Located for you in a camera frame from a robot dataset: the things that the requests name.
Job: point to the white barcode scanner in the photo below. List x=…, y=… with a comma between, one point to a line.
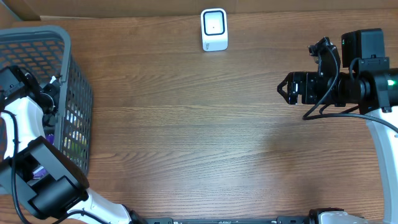
x=214, y=29

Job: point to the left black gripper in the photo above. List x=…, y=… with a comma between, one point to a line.
x=50, y=101

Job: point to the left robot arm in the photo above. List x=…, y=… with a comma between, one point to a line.
x=64, y=192

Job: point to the grey plastic basket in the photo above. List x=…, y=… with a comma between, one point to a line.
x=46, y=51

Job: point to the green yellow snack packet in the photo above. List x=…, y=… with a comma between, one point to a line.
x=75, y=143

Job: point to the white tube gold cap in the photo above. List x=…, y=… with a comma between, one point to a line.
x=54, y=79

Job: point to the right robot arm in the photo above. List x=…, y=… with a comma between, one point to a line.
x=354, y=82

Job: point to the purple red liner pack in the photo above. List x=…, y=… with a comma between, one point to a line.
x=40, y=172

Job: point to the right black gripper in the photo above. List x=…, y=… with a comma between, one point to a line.
x=291, y=81

